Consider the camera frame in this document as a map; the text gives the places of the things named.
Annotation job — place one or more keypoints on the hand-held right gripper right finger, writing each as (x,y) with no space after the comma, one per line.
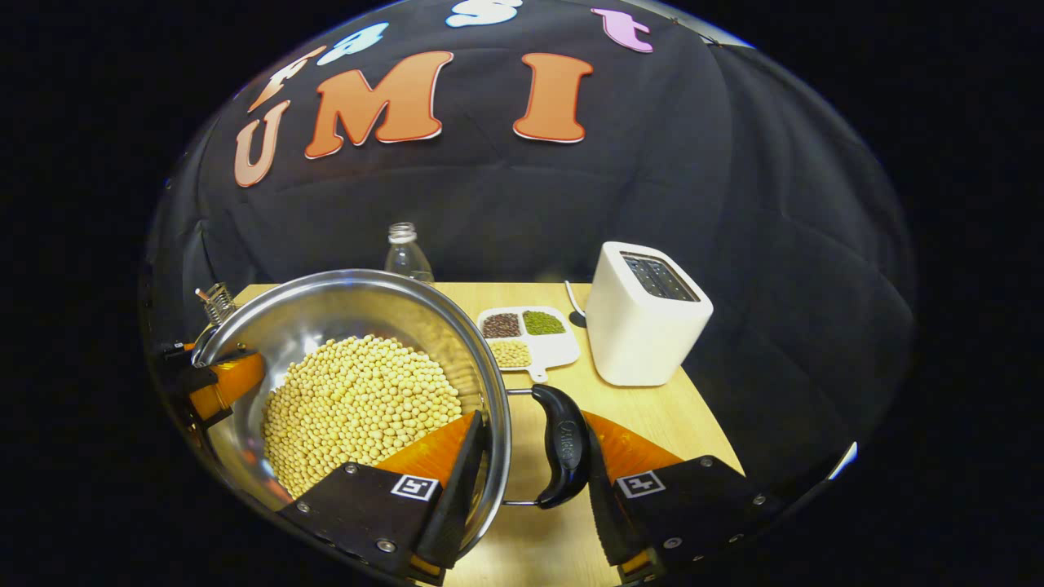
(693,505)

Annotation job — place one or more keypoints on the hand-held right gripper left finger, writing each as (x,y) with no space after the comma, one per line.
(359,505)

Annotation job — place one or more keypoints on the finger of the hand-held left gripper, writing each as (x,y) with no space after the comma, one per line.
(228,383)

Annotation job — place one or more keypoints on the pile of yellow soybeans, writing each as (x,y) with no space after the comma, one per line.
(359,399)

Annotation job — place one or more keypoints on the white toaster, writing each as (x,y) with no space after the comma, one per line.
(636,334)

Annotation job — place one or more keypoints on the white divided dish with beans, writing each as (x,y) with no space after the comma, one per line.
(559,349)

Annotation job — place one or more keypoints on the clear plastic water bottle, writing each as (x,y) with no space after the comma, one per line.
(408,261)

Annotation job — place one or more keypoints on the black backdrop cloth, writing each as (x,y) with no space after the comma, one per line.
(734,244)

